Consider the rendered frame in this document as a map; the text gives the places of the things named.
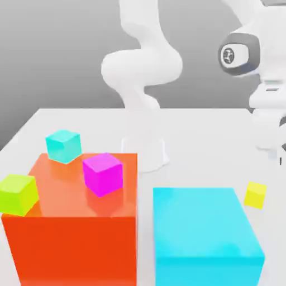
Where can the large cyan box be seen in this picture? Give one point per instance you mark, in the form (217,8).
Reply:
(201,225)

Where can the small lime green cube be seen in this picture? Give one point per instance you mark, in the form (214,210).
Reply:
(17,196)

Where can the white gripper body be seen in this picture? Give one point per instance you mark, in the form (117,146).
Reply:
(266,129)

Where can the small yellow cube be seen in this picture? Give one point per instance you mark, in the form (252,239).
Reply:
(255,196)

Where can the small magenta cube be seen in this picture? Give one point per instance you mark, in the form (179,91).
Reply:
(102,176)

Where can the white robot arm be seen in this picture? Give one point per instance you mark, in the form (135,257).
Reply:
(143,64)

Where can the large orange box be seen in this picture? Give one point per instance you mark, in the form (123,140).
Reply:
(71,248)

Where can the small turquoise cube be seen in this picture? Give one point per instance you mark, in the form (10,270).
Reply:
(63,146)

